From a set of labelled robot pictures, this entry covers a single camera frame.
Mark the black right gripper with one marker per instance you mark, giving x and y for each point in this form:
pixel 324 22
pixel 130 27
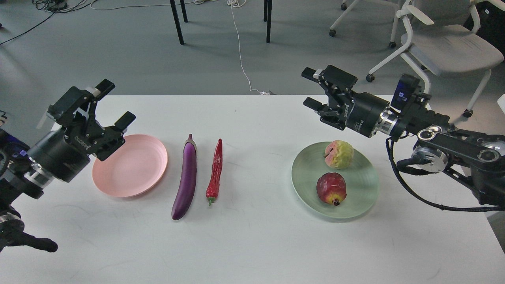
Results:
pixel 361 112

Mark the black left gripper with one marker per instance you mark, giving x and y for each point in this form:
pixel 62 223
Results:
pixel 66 152

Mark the green pink guava fruit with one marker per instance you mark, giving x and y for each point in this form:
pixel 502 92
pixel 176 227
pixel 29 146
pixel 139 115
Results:
pixel 339 154

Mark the red pomegranate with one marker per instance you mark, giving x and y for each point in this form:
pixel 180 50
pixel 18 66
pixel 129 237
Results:
pixel 331 188

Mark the purple eggplant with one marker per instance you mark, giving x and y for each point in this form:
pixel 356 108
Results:
pixel 187 184

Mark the red chili pepper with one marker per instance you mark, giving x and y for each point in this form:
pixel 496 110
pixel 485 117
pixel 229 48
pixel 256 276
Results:
pixel 213 188

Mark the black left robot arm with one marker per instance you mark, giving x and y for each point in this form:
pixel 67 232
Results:
pixel 22 176

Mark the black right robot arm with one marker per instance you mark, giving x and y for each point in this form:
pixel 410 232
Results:
pixel 420 141

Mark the pink plate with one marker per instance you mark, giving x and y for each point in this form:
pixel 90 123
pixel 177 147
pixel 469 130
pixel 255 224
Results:
pixel 136 167

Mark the white chair base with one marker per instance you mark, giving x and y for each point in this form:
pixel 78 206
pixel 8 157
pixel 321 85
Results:
pixel 395 5

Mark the green plate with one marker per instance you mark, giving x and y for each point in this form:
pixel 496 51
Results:
pixel 362 182

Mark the black table leg right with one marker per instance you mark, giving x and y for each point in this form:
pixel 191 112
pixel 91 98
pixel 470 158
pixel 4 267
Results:
pixel 267 17

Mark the black table leg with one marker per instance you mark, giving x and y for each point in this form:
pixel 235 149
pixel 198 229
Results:
pixel 176 18
pixel 267 17

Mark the grey white office chair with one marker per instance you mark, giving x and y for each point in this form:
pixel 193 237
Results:
pixel 441 37

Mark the black table leg left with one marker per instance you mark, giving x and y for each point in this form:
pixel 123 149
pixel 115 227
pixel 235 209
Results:
pixel 176 18

